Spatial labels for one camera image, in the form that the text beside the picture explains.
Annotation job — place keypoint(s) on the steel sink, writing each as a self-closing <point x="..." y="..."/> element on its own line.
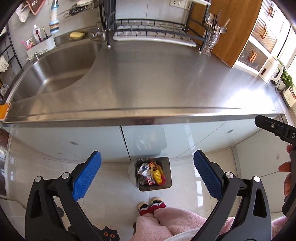
<point x="56" y="70"/>

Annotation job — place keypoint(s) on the red cartoon slipper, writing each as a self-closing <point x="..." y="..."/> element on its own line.
<point x="157" y="203"/>
<point x="143" y="208"/>

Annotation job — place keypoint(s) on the black dish rack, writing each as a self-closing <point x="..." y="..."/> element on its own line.
<point x="152" y="30"/>

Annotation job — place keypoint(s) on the metal spoon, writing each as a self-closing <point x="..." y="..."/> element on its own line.
<point x="209" y="20"/>

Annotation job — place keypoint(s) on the white toothbrush holder box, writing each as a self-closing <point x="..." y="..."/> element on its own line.
<point x="46" y="45"/>

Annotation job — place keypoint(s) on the pink fleece trousers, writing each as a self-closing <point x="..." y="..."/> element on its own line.
<point x="158" y="222"/>

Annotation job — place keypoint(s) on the glass utensil holder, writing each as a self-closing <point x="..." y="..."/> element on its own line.
<point x="210" y="43"/>

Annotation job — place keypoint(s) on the white storage cabinet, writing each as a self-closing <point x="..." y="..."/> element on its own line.
<point x="267" y="38"/>

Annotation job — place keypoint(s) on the black cat floor mat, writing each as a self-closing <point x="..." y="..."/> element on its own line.
<point x="108" y="234"/>

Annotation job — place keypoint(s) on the person's right hand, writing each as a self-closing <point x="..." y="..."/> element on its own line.
<point x="286" y="167"/>

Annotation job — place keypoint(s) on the faucet with striped nozzle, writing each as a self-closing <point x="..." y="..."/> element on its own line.
<point x="54" y="22"/>

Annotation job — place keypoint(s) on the yellow sponge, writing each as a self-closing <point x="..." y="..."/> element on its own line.
<point x="76" y="35"/>

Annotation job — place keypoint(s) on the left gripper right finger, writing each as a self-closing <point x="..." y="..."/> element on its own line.
<point x="222" y="188"/>

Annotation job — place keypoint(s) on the green potted plant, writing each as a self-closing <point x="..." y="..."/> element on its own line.
<point x="285" y="80"/>

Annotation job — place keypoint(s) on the white paper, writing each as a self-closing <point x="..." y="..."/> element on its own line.
<point x="145" y="171"/>

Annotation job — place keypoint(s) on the white wall socket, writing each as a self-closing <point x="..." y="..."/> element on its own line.
<point x="183" y="4"/>

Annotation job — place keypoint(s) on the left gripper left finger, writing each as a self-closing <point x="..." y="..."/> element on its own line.
<point x="73" y="186"/>

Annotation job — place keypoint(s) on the dark trash bin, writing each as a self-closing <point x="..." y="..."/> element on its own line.
<point x="140" y="182"/>

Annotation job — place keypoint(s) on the wooden cutting board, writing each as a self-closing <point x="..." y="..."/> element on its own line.
<point x="242" y="15"/>

